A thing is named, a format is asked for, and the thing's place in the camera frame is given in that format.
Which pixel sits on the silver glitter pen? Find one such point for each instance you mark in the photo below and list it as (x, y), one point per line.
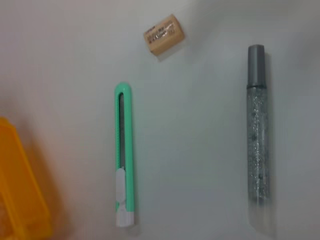
(257, 140)

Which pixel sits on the mint green utility knife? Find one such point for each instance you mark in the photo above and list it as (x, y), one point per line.
(128, 150)

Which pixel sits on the beige rectangular eraser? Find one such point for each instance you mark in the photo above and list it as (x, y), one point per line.
(163, 35)

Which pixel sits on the yellow plastic storage bin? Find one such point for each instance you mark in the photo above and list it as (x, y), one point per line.
(20, 180)

